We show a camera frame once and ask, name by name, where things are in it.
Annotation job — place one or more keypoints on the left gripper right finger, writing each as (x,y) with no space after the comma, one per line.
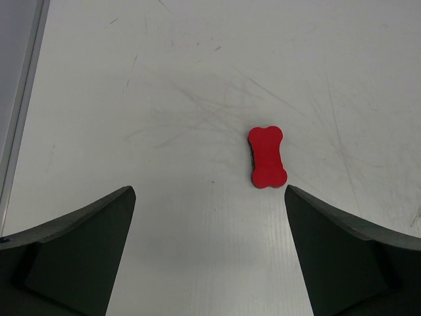
(352,266)

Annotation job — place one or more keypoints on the left aluminium frame post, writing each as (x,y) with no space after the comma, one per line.
(22,28)

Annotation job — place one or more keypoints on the red bone-shaped eraser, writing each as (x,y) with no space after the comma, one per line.
(268,169)

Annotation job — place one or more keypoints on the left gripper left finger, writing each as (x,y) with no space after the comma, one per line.
(67,266)

